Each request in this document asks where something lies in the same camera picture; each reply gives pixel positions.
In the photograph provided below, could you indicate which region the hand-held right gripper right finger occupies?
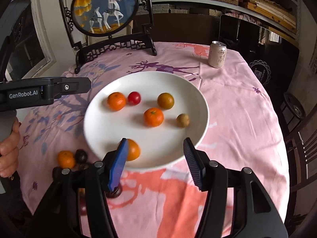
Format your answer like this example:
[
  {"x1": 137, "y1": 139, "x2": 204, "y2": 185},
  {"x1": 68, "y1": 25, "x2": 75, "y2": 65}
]
[{"x1": 183, "y1": 137, "x2": 289, "y2": 238}]

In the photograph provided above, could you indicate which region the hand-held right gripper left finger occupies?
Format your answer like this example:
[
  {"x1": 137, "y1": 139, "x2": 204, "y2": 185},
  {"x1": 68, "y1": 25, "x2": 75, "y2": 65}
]
[{"x1": 32, "y1": 138, "x2": 129, "y2": 238}]

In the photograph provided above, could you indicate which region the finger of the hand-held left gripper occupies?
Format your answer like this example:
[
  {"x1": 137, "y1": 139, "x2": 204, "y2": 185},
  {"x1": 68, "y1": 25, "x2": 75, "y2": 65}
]
[{"x1": 51, "y1": 77, "x2": 92, "y2": 100}]

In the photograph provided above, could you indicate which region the white round plate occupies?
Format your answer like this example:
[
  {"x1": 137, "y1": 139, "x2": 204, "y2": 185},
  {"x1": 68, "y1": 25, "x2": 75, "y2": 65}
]
[{"x1": 83, "y1": 71, "x2": 210, "y2": 171}]

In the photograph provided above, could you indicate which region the person's left hand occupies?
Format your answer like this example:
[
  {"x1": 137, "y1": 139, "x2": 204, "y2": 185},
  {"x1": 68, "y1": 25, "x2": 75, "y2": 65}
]
[{"x1": 0, "y1": 121, "x2": 21, "y2": 178}]

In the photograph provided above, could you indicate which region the dark purple plum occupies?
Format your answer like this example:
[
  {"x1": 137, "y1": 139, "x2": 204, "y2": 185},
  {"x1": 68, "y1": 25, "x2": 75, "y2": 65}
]
[
  {"x1": 106, "y1": 182, "x2": 123, "y2": 199},
  {"x1": 75, "y1": 149, "x2": 89, "y2": 164}
]

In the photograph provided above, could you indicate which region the brown kiwi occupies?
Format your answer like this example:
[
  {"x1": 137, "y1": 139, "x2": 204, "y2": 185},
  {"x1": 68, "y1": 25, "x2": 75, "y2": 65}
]
[{"x1": 176, "y1": 113, "x2": 191, "y2": 128}]

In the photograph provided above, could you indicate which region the dark red plum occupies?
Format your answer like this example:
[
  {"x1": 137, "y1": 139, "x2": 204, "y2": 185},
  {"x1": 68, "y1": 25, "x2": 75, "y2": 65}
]
[{"x1": 79, "y1": 188, "x2": 88, "y2": 216}]

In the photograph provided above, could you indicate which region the pink printed tablecloth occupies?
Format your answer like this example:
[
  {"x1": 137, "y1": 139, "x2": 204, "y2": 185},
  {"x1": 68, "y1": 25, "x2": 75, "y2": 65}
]
[{"x1": 16, "y1": 41, "x2": 290, "y2": 238}]

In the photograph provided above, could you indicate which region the red cherry tomato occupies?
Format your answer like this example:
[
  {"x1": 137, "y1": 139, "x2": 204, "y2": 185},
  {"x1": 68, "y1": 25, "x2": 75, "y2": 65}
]
[{"x1": 127, "y1": 91, "x2": 141, "y2": 106}]

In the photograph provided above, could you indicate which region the white framed mirror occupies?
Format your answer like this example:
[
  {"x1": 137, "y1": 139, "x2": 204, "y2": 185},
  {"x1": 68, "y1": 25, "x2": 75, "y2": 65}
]
[{"x1": 4, "y1": 0, "x2": 58, "y2": 80}]

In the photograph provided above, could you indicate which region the greenish orange mandarin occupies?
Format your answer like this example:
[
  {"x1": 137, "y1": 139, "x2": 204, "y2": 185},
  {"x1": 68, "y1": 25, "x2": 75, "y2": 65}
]
[{"x1": 157, "y1": 92, "x2": 175, "y2": 110}]

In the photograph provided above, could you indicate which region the round painted screen black stand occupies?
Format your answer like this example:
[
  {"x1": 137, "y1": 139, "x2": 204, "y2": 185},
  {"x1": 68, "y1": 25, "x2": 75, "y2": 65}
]
[{"x1": 58, "y1": 0, "x2": 158, "y2": 74}]

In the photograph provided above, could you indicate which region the dark wooden chair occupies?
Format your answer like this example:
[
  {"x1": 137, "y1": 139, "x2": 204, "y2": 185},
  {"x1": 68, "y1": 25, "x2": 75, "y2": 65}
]
[{"x1": 280, "y1": 91, "x2": 317, "y2": 194}]

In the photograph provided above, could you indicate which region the pink beverage can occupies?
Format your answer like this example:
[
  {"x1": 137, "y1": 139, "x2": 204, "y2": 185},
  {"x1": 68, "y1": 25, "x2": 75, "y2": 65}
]
[{"x1": 208, "y1": 41, "x2": 228, "y2": 68}]

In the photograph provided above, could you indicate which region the black bag white emblem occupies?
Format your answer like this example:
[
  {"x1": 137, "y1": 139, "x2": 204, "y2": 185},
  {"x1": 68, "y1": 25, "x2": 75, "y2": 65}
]
[{"x1": 219, "y1": 14, "x2": 301, "y2": 95}]

